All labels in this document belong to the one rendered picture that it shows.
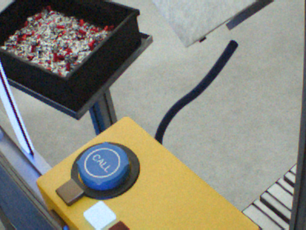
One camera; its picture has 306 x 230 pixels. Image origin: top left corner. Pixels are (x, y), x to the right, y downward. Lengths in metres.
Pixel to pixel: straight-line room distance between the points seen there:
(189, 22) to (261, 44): 1.38
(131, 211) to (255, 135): 1.43
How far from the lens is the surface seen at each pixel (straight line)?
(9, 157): 0.83
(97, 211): 0.48
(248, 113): 1.95
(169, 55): 2.15
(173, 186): 0.49
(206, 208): 0.48
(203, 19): 0.80
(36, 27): 1.03
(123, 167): 0.49
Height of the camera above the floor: 1.47
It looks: 48 degrees down
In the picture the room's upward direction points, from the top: 11 degrees counter-clockwise
